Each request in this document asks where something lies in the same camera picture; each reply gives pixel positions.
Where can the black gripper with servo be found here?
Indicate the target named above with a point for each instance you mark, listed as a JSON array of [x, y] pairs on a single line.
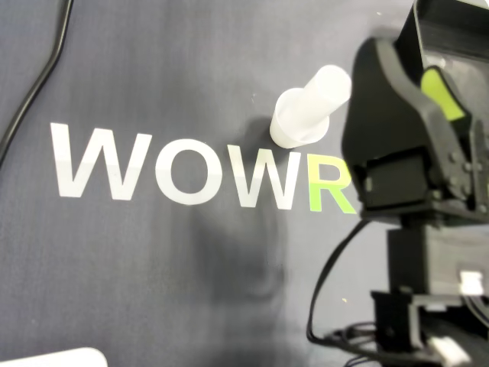
[[397, 187]]

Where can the narrow translucent white cup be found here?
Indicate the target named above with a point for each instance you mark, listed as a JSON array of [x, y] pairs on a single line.
[[324, 91]]

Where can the wide white plastic cup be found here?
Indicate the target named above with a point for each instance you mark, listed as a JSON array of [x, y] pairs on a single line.
[[284, 132]]

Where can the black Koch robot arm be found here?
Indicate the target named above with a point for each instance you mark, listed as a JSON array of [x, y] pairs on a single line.
[[420, 260]]

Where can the black plastic tray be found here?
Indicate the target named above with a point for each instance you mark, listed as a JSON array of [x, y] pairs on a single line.
[[454, 34]]

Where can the dark grey WOWROBO mat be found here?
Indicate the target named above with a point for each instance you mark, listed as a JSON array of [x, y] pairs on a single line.
[[153, 267]]

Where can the white desk lamp base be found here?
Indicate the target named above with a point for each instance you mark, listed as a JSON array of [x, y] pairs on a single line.
[[57, 359]]

